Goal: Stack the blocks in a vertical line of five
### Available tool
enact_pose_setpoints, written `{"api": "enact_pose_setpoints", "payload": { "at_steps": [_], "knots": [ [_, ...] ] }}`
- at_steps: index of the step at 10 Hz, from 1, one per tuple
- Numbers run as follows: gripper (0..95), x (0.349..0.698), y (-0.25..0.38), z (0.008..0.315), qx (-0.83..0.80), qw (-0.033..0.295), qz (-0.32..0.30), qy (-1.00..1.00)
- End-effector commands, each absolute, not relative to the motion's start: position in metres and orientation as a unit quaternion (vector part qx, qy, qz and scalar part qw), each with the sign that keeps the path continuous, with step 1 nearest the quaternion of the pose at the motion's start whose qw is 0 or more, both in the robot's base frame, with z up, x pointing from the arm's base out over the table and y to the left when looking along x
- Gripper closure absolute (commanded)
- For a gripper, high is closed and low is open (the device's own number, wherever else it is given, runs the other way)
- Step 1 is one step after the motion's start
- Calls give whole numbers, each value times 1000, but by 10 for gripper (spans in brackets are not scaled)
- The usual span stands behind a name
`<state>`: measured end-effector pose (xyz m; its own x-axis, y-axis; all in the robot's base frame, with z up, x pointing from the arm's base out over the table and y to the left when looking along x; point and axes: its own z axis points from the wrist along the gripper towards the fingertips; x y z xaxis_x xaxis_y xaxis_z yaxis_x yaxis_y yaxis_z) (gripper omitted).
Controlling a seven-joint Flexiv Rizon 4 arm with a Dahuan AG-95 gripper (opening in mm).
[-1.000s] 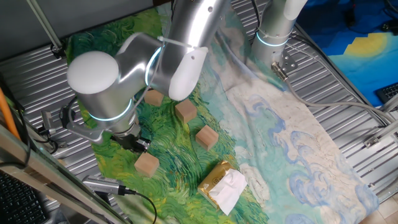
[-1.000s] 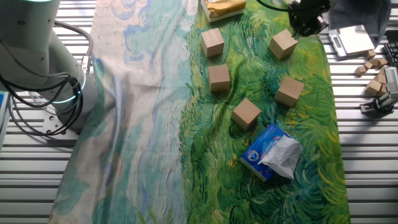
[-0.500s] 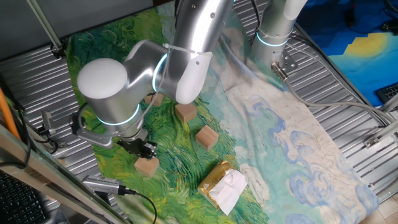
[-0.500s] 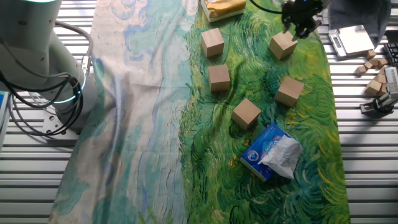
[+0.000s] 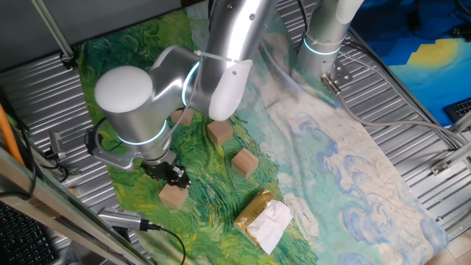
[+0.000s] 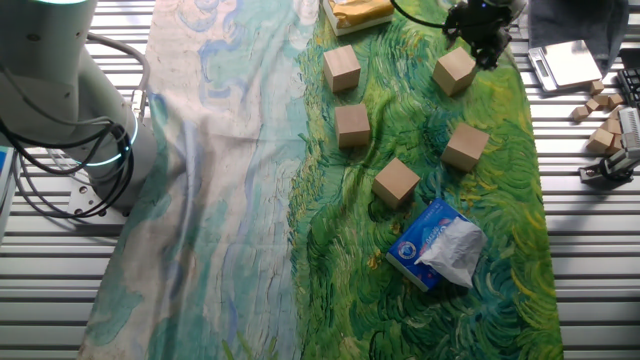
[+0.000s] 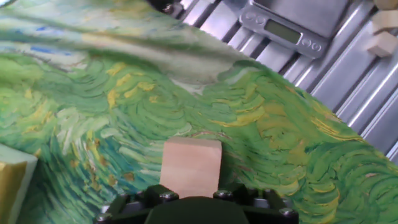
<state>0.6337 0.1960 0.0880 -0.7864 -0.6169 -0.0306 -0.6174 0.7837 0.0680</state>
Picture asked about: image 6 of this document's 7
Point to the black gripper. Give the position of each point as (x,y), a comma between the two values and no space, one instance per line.
(480,22)

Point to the large wooden cube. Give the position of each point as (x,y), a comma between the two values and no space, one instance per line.
(395,181)
(342,67)
(465,146)
(454,70)
(352,125)

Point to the silver digital scale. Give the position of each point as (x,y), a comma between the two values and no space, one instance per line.
(570,65)

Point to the dark grey cloth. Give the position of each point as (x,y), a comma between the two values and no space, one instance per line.
(580,20)

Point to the small wooden block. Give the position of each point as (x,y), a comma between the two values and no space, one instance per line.
(601,100)
(616,145)
(599,141)
(593,105)
(615,101)
(596,87)
(612,125)
(581,114)

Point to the gold tissue pack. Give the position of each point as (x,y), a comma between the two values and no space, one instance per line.
(357,14)

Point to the black keyboard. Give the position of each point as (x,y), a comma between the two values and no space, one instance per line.
(631,85)

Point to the white ribbed device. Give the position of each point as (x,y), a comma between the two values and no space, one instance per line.
(631,127)

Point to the blue tissue pack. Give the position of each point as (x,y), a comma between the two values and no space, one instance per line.
(415,240)

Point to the green blue painted cloth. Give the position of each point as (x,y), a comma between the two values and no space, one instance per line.
(225,200)

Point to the white blue box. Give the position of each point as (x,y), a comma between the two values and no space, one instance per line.
(7,200)

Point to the grey camera on stand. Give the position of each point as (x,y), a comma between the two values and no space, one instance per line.
(617,162)

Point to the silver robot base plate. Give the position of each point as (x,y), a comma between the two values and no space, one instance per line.
(82,200)

